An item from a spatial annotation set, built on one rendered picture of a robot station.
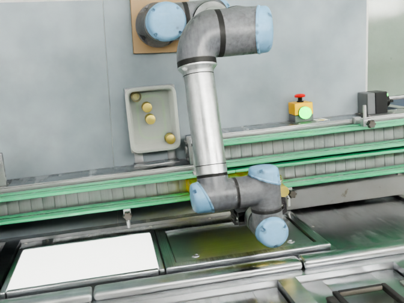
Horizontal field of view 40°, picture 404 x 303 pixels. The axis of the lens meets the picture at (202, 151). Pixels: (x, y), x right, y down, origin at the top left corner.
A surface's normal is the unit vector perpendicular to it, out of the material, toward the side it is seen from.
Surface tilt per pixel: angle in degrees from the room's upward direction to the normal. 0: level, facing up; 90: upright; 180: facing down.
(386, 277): 90
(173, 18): 6
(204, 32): 13
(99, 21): 0
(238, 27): 8
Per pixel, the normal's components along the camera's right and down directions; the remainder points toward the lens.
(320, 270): -0.09, -0.98
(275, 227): 0.17, 0.17
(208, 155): -0.07, -0.04
